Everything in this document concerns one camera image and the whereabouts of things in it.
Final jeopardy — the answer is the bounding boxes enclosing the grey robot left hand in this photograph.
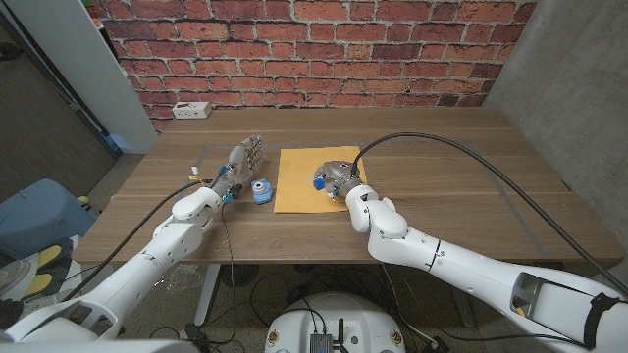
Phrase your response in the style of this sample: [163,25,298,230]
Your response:
[210,134,266,205]

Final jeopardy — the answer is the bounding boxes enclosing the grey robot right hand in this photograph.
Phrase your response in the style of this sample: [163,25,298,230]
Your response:
[312,160,367,203]

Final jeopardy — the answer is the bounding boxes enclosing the orange felt sheet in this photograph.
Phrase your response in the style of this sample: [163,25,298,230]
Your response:
[273,145,369,215]

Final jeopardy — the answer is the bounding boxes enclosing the white power strip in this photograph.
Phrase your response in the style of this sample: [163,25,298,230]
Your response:
[171,101,213,121]

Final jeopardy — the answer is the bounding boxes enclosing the black round floor object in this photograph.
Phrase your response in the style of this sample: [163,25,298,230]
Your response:
[219,264,260,288]

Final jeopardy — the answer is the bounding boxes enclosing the red brick printed backdrop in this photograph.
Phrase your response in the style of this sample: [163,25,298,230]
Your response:
[91,0,539,133]

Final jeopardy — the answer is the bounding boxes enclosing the white table leg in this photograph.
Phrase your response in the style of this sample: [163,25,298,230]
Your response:
[193,264,222,328]

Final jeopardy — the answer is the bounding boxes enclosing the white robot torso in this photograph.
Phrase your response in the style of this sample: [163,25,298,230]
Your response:
[263,291,407,353]

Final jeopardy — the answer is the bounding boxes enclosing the grey box on torso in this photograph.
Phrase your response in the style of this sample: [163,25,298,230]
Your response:
[309,332,335,353]

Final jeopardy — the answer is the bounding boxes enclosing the grey table leg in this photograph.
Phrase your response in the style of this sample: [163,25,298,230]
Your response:
[448,301,477,328]

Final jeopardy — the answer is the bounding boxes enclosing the white partition panel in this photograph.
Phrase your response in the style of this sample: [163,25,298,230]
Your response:
[3,0,159,156]

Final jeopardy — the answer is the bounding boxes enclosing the blue plastic bin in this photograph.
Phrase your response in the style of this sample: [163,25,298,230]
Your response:
[0,177,98,261]

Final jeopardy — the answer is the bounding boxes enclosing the yellow and black shoe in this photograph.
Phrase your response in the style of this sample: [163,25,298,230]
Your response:
[19,237,75,300]

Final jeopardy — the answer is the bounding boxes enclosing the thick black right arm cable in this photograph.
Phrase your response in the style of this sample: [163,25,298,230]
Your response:
[349,131,628,298]

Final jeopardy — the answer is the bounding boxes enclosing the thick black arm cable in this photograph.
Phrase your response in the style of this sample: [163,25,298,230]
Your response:
[62,178,215,301]
[349,131,628,298]

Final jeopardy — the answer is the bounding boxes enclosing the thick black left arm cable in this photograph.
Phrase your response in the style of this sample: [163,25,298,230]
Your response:
[62,178,215,301]

